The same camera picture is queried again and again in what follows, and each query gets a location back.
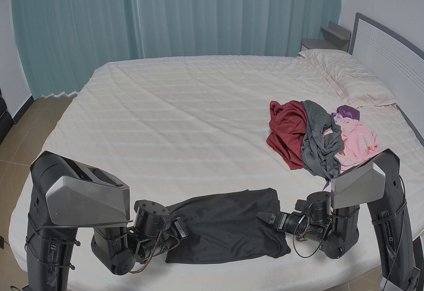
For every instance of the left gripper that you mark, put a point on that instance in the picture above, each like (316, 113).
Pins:
(177, 231)

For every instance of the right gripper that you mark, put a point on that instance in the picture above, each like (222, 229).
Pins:
(291, 223)

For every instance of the black T-shirt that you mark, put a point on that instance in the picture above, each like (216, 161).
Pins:
(232, 226)

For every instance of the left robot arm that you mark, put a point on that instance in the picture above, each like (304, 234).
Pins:
(82, 190)

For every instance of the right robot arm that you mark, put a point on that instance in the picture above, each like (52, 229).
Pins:
(361, 183)

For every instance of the bed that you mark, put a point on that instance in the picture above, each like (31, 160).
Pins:
(165, 117)

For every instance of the grey garment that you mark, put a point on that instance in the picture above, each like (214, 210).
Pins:
(318, 154)

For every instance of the dark red garment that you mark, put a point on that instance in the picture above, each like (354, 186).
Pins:
(286, 130)

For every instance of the pink T-shirt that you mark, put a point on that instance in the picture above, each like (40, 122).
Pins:
(357, 140)

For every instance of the purple garment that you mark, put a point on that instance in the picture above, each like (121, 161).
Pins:
(347, 112)

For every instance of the cream pillow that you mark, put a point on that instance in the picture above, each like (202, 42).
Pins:
(354, 79)

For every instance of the grey bedside table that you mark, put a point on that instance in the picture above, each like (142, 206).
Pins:
(336, 33)

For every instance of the black padded chair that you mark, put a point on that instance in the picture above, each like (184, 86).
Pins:
(4, 117)

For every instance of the blue-green curtain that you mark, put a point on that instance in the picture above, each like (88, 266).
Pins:
(66, 18)
(232, 1)

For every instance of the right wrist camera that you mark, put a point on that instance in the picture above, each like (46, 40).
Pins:
(302, 207)

